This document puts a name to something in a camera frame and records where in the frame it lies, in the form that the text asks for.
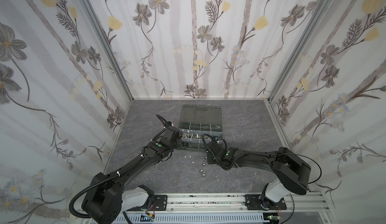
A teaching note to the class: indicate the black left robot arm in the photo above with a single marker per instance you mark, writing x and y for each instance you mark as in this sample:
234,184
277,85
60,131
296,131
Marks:
102,200

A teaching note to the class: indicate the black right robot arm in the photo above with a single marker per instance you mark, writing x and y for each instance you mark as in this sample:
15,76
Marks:
292,172

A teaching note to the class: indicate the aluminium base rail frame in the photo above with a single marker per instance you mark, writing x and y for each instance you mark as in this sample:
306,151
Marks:
294,209

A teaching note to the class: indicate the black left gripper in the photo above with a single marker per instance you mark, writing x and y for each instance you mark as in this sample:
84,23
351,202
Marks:
168,126

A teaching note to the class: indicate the grey plastic organizer box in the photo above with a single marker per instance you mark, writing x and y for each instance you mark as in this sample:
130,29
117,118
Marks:
197,120

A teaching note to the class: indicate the white perforated cable duct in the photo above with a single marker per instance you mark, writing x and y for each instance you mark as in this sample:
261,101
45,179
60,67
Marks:
191,218

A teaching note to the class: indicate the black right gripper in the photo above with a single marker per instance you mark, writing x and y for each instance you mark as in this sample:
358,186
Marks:
212,144

